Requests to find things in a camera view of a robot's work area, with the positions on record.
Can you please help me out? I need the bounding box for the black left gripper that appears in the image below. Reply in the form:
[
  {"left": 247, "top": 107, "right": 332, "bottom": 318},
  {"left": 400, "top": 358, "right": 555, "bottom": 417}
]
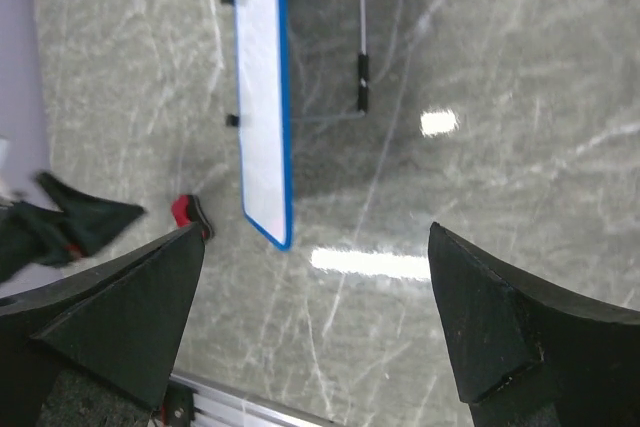
[{"left": 1, "top": 171, "right": 146, "bottom": 282}]

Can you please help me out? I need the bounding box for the blue framed small whiteboard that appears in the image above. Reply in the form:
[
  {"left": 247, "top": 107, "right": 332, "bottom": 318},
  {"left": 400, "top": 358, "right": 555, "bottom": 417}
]
[{"left": 234, "top": 0, "right": 293, "bottom": 251}]

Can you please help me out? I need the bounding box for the aluminium mounting rail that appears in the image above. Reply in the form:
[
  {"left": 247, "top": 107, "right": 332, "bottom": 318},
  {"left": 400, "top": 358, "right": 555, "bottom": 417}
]
[{"left": 154, "top": 371, "right": 340, "bottom": 426}]

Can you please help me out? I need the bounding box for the red whiteboard eraser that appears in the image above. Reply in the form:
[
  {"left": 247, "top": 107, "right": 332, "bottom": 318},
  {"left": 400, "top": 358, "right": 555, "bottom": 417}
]
[{"left": 171, "top": 194, "right": 215, "bottom": 242}]

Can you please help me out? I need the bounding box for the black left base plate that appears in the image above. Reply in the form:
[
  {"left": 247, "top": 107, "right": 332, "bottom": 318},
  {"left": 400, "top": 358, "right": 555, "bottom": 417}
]
[{"left": 160, "top": 381, "right": 195, "bottom": 427}]

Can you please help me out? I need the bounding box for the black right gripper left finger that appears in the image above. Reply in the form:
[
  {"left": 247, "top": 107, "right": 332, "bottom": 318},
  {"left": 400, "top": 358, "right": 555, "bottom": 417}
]
[{"left": 1, "top": 224, "right": 205, "bottom": 426}]

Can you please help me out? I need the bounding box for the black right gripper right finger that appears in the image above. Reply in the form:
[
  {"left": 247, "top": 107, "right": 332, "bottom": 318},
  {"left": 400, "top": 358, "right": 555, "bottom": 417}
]
[{"left": 428, "top": 223, "right": 639, "bottom": 426}]

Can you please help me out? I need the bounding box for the wire whiteboard stand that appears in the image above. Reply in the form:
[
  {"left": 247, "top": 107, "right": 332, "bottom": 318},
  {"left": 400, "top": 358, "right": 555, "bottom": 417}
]
[{"left": 221, "top": 0, "right": 369, "bottom": 128}]

